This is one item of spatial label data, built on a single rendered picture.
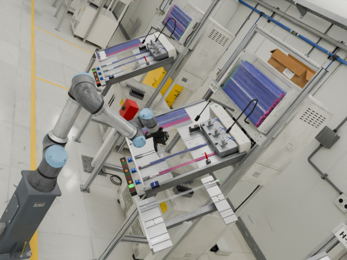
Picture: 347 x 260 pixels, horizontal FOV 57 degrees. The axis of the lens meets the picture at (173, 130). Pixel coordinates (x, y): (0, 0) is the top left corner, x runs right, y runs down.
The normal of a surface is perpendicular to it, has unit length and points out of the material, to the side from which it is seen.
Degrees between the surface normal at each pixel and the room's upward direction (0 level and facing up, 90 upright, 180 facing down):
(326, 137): 90
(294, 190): 89
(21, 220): 90
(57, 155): 8
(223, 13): 90
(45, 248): 0
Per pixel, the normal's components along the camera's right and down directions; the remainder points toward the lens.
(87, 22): 0.33, 0.59
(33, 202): 0.51, 0.63
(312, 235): -0.77, -0.29
